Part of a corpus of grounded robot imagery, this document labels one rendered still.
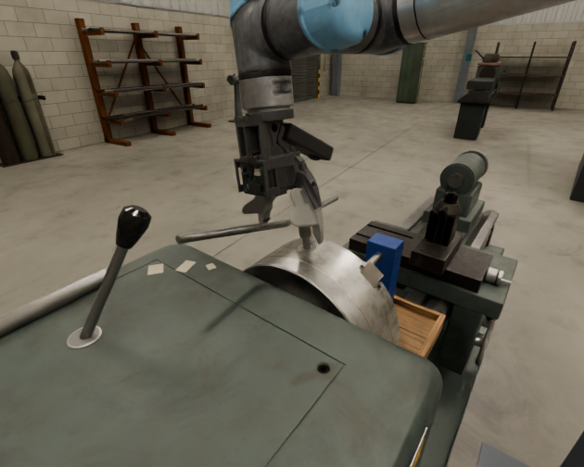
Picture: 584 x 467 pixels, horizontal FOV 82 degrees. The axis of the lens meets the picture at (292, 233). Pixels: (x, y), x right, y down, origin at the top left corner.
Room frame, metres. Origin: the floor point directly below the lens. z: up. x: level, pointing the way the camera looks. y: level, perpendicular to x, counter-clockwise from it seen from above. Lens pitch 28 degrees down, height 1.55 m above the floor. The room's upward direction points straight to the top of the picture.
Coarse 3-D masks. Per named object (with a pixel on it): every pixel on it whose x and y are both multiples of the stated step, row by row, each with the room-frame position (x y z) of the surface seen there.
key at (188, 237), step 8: (328, 200) 0.59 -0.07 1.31; (256, 224) 0.46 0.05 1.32; (264, 224) 0.47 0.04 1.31; (272, 224) 0.48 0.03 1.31; (280, 224) 0.49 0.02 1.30; (288, 224) 0.50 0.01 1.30; (200, 232) 0.39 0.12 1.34; (208, 232) 0.40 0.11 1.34; (216, 232) 0.41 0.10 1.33; (224, 232) 0.41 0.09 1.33; (232, 232) 0.42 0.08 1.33; (240, 232) 0.43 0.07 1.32; (248, 232) 0.44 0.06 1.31; (176, 240) 0.37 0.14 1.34; (184, 240) 0.37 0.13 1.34; (192, 240) 0.38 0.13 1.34; (200, 240) 0.39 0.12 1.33
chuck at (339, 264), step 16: (272, 256) 0.53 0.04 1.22; (288, 256) 0.51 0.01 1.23; (304, 256) 0.50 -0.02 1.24; (320, 256) 0.50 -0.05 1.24; (336, 256) 0.51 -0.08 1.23; (352, 256) 0.52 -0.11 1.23; (336, 272) 0.47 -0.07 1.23; (352, 272) 0.48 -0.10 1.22; (352, 288) 0.44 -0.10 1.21; (368, 288) 0.46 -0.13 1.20; (384, 288) 0.48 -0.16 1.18; (368, 304) 0.43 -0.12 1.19; (384, 304) 0.45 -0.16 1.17; (368, 320) 0.41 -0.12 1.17; (384, 320) 0.43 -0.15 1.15; (384, 336) 0.42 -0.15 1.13
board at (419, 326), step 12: (396, 300) 0.80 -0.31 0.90; (408, 300) 0.79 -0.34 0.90; (408, 312) 0.76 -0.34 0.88; (420, 312) 0.75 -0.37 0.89; (432, 312) 0.74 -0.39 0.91; (408, 324) 0.71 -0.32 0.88; (420, 324) 0.71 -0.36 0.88; (432, 324) 0.71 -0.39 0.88; (408, 336) 0.67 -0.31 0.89; (420, 336) 0.67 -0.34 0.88; (432, 336) 0.65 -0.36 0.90; (408, 348) 0.62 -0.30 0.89; (420, 348) 0.62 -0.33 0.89
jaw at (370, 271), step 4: (368, 264) 0.54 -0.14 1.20; (372, 264) 0.54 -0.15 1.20; (360, 268) 0.50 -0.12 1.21; (364, 268) 0.50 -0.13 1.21; (368, 268) 0.53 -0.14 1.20; (372, 268) 0.53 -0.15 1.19; (376, 268) 0.54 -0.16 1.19; (364, 272) 0.50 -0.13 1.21; (368, 272) 0.50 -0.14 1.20; (372, 272) 0.52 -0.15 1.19; (376, 272) 0.53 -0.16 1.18; (380, 272) 0.53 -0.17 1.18; (364, 276) 0.49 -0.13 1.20; (368, 276) 0.49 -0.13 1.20; (372, 276) 0.50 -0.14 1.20; (376, 276) 0.52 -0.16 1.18; (380, 276) 0.52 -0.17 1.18; (368, 280) 0.48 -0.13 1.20; (372, 280) 0.49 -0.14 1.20; (376, 280) 0.49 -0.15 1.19; (372, 284) 0.48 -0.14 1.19; (376, 284) 0.48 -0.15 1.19; (376, 288) 0.48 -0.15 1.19
